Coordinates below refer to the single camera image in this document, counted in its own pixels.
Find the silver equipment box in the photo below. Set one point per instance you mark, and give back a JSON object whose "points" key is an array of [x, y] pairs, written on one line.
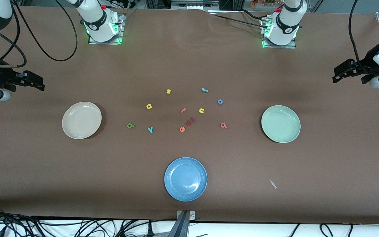
{"points": [[194, 5]]}

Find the white paper scrap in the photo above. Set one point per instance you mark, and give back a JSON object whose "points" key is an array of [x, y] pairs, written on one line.
{"points": [[272, 183]]}

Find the grey metal post bracket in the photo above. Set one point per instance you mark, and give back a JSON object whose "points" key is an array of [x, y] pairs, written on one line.
{"points": [[184, 215]]}

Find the teal foam letter y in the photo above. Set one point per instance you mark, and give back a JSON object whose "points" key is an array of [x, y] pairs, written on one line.
{"points": [[150, 130]]}

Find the beige brown round plate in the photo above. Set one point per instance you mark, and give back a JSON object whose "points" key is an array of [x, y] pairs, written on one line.
{"points": [[81, 120]]}

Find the black power plug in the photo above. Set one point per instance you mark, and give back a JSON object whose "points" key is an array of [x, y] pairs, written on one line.
{"points": [[150, 230]]}

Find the orange dried flowers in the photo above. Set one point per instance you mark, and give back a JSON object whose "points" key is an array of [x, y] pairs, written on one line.
{"points": [[265, 2]]}

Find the green round plate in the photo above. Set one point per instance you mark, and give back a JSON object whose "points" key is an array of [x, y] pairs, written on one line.
{"points": [[280, 124]]}

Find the brown table cover sheet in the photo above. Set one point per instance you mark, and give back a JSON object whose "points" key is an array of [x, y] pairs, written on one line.
{"points": [[44, 181]]}

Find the pink foam letter b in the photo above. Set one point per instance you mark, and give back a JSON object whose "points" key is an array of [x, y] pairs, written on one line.
{"points": [[223, 125]]}

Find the blue round plate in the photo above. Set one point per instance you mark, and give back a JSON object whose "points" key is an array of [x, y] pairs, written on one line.
{"points": [[185, 179]]}

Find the orange foam letter e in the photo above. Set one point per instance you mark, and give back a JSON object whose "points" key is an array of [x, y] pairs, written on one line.
{"points": [[182, 129]]}

